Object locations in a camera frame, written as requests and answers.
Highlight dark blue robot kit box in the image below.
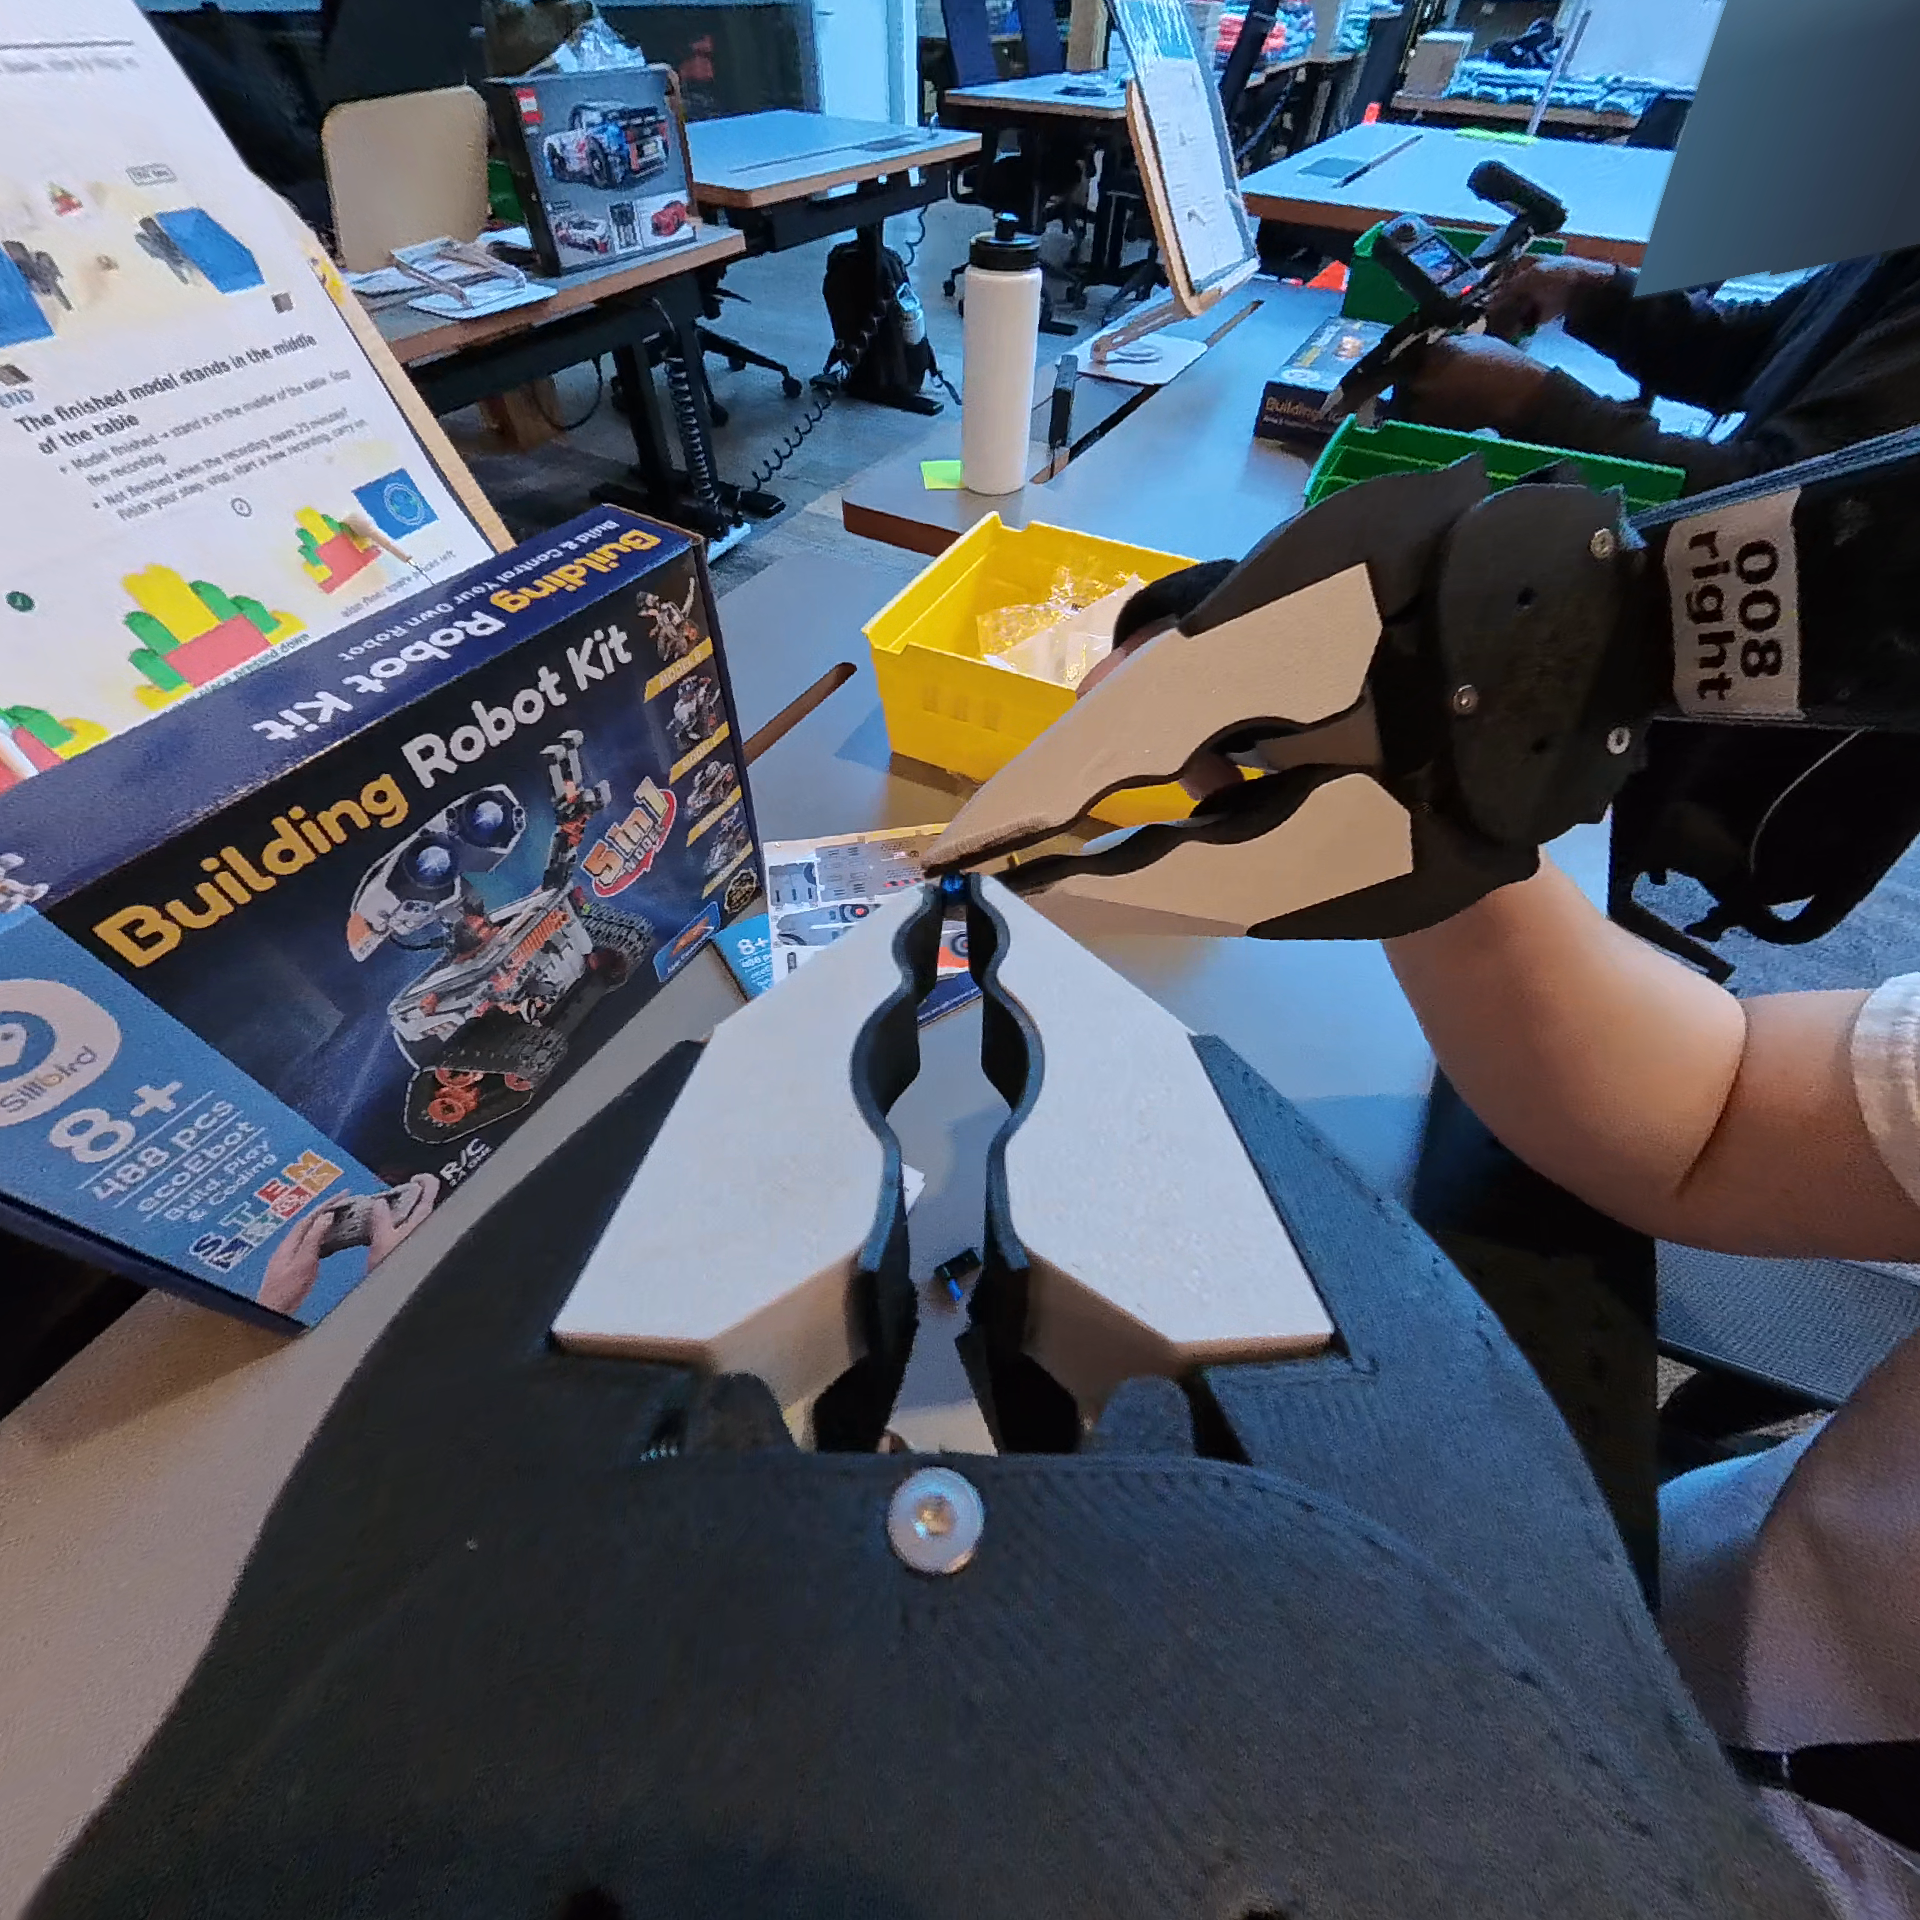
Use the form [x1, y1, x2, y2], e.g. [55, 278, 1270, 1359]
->
[0, 505, 768, 1336]

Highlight car model kit box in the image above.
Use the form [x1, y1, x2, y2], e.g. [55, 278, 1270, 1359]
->
[486, 68, 705, 278]

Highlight sign board on wooden stand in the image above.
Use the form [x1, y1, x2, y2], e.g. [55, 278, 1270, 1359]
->
[1092, 0, 1259, 367]

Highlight person's right forearm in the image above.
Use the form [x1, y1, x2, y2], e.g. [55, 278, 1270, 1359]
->
[1381, 862, 1884, 1248]

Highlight neighbouring grey desk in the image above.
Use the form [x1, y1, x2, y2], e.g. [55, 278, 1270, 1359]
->
[839, 278, 1351, 566]

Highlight grey sticker sheet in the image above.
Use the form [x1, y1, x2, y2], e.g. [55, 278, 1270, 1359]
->
[762, 822, 962, 951]

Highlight pale background desk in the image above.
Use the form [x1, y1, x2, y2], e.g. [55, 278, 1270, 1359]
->
[1240, 123, 1681, 268]

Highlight long green plastic bin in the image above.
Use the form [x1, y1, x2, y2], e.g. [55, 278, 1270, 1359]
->
[1303, 417, 1684, 514]

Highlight white water bottle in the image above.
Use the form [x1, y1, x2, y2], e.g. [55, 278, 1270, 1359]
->
[959, 214, 1044, 497]

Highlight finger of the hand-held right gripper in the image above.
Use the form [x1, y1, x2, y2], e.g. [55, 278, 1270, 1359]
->
[922, 560, 1385, 878]
[959, 767, 1420, 934]

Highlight black backpack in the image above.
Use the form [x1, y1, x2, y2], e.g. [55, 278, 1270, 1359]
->
[815, 238, 962, 415]

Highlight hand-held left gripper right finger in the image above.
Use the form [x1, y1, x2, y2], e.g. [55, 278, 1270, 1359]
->
[959, 874, 1339, 1454]

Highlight small dark robot kit box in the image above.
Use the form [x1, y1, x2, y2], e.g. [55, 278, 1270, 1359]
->
[1252, 313, 1404, 443]

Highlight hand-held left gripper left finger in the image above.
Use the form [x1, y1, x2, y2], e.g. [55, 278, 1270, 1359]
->
[551, 882, 942, 1454]

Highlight pale wooden board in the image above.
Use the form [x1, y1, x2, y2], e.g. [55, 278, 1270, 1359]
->
[323, 83, 492, 269]

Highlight clear plastic parts bags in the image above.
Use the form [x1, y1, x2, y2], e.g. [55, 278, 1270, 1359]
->
[975, 560, 1155, 693]

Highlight yellow plastic bin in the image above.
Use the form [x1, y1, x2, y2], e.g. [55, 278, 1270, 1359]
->
[861, 510, 1259, 782]

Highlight wood-edged background desk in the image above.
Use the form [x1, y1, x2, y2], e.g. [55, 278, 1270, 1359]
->
[346, 222, 751, 525]

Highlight blue booklet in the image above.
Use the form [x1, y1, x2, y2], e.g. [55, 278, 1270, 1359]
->
[712, 907, 994, 1028]

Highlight white instruction sign board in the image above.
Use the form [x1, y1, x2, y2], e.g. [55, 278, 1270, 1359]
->
[0, 0, 516, 781]

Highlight grey background desk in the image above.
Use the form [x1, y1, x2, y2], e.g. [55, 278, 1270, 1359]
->
[681, 108, 983, 301]

